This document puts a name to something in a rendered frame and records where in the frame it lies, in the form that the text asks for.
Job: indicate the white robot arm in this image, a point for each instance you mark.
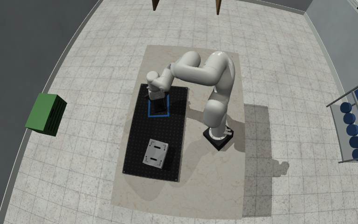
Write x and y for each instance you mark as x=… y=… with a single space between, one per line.
x=211 y=74

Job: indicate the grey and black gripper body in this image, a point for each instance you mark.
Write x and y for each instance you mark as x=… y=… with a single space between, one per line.
x=154 y=96

